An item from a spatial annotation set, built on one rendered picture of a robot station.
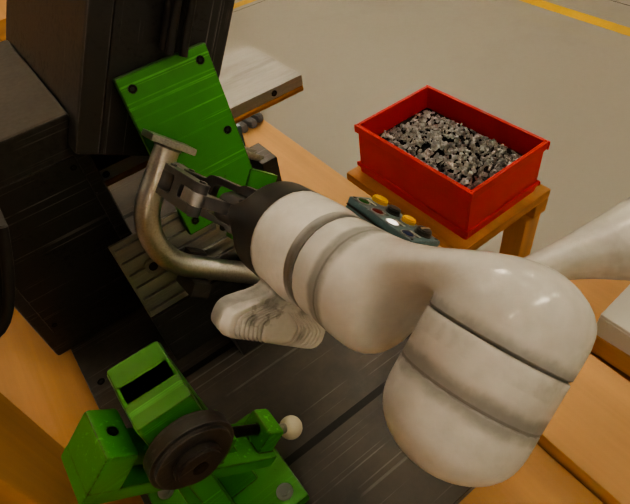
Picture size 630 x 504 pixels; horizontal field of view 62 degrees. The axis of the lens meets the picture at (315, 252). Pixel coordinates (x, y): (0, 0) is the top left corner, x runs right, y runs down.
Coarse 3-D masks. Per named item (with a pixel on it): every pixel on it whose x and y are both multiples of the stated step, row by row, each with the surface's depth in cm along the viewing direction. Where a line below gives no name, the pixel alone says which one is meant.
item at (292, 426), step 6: (282, 420) 61; (288, 420) 61; (294, 420) 61; (300, 420) 62; (282, 426) 60; (288, 426) 60; (294, 426) 61; (300, 426) 61; (288, 432) 60; (294, 432) 60; (300, 432) 61; (288, 438) 61; (294, 438) 61
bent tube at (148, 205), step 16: (160, 144) 59; (176, 144) 59; (160, 160) 59; (176, 160) 61; (144, 176) 60; (160, 176) 60; (144, 192) 60; (144, 208) 60; (160, 208) 62; (144, 224) 61; (160, 224) 62; (144, 240) 62; (160, 240) 63; (160, 256) 63; (176, 256) 65; (192, 256) 67; (176, 272) 66; (192, 272) 66; (208, 272) 68; (224, 272) 69; (240, 272) 70
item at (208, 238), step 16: (176, 224) 69; (128, 240) 66; (176, 240) 70; (192, 240) 71; (208, 240) 72; (224, 240) 73; (128, 256) 67; (144, 256) 67; (208, 256) 73; (224, 256) 74; (128, 272) 68; (144, 272) 68; (160, 272) 70; (144, 288) 69; (160, 288) 71; (176, 288) 72; (144, 304) 70; (160, 304) 71
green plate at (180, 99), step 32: (160, 64) 59; (192, 64) 61; (128, 96) 58; (160, 96) 60; (192, 96) 62; (224, 96) 64; (160, 128) 61; (192, 128) 64; (224, 128) 66; (192, 160) 65; (224, 160) 67; (224, 192) 69; (192, 224) 68
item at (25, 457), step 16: (0, 400) 52; (0, 416) 49; (16, 416) 53; (0, 432) 47; (16, 432) 51; (32, 432) 55; (0, 448) 45; (16, 448) 48; (32, 448) 52; (48, 448) 57; (64, 448) 63; (0, 464) 43; (16, 464) 46; (32, 464) 50; (48, 464) 54; (0, 480) 41; (16, 480) 44; (32, 480) 47; (48, 480) 51; (64, 480) 56; (0, 496) 42; (16, 496) 43; (32, 496) 45; (48, 496) 49; (64, 496) 53
